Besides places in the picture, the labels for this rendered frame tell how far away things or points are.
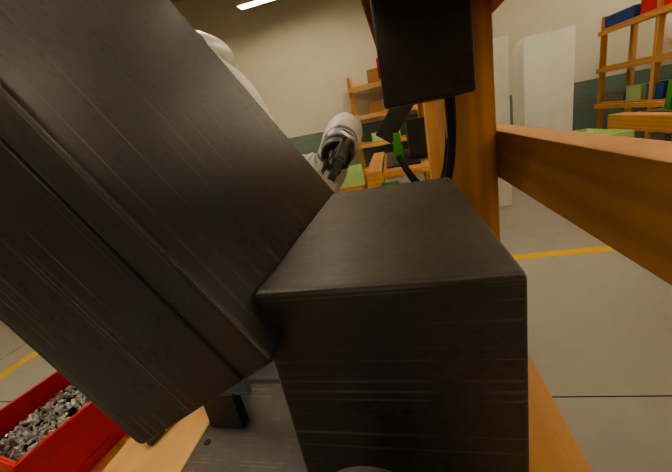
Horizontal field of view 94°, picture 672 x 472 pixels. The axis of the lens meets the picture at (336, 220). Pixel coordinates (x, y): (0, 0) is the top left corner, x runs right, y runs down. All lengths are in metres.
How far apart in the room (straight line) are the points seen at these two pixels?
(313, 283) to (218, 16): 8.56
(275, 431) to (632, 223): 0.53
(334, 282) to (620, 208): 0.26
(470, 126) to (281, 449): 0.64
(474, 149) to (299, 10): 7.52
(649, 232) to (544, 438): 0.35
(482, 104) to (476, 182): 0.15
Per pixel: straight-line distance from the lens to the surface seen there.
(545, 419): 0.62
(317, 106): 7.70
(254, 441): 0.61
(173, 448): 0.68
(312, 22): 7.94
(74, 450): 0.87
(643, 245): 0.35
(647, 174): 0.34
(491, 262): 0.23
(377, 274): 0.22
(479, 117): 0.68
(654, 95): 6.53
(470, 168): 0.68
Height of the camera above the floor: 1.34
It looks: 17 degrees down
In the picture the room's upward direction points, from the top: 11 degrees counter-clockwise
